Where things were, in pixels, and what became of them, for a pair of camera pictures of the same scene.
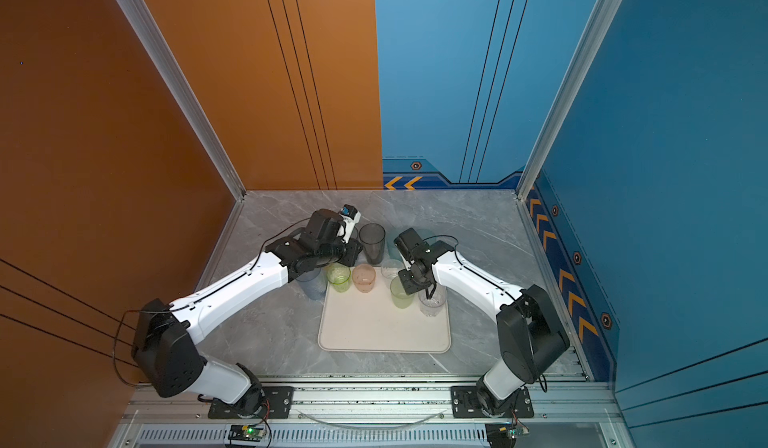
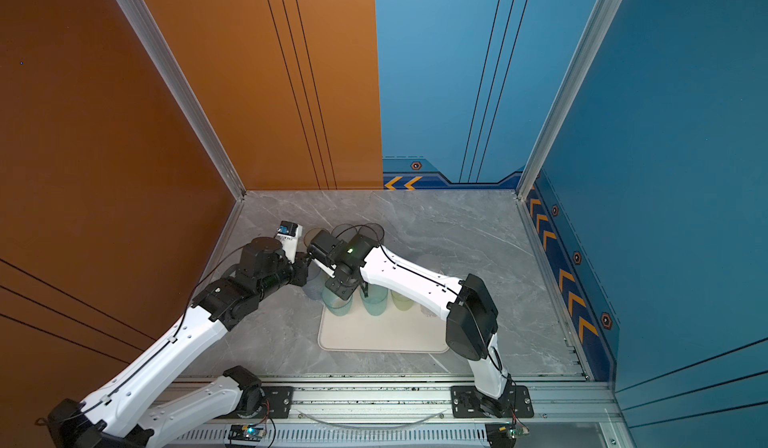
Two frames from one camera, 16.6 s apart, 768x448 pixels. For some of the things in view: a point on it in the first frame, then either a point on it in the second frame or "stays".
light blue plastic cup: [314, 283] stays
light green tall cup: [400, 298] stays
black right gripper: [409, 288] to [343, 293]
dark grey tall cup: [372, 236] stays
